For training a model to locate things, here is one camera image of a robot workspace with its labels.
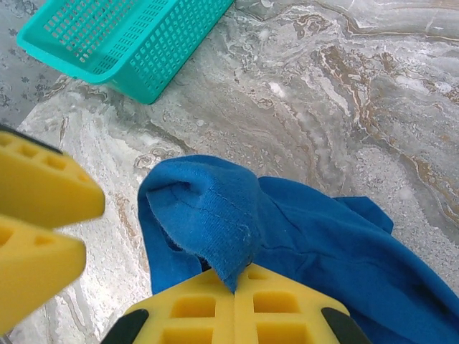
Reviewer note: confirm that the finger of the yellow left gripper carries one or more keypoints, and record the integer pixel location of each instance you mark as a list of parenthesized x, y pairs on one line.
[(36, 268), (43, 186)]

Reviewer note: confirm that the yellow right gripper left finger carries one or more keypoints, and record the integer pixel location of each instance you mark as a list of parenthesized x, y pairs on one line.
[(157, 315)]

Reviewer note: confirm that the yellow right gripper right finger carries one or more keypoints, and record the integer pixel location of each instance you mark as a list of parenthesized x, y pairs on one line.
[(315, 311)]

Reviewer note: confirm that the blue t-shirt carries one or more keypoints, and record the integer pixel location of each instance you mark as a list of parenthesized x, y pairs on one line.
[(322, 233)]

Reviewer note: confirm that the teal plastic basket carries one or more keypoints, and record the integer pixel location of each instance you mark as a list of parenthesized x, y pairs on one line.
[(143, 82)]

